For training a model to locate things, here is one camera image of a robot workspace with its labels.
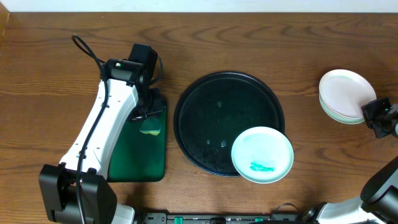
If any green rectangular water tray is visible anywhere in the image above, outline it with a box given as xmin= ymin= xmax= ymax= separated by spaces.
xmin=108 ymin=101 xmax=167 ymax=182

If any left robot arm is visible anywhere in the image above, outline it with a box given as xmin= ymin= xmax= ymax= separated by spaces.
xmin=39 ymin=59 xmax=167 ymax=223

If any dark green sponge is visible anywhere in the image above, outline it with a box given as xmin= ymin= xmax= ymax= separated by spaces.
xmin=139 ymin=117 xmax=161 ymax=136

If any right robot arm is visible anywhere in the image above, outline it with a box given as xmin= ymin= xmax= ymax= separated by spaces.
xmin=301 ymin=98 xmax=397 ymax=224

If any mint plate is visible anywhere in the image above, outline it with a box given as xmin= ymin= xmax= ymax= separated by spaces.
xmin=319 ymin=96 xmax=364 ymax=124
xmin=231 ymin=126 xmax=294 ymax=184

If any round black tray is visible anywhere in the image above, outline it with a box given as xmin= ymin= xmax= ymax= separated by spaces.
xmin=174 ymin=71 xmax=285 ymax=177

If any white plate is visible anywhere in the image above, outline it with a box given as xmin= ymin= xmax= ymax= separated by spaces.
xmin=319 ymin=69 xmax=377 ymax=119

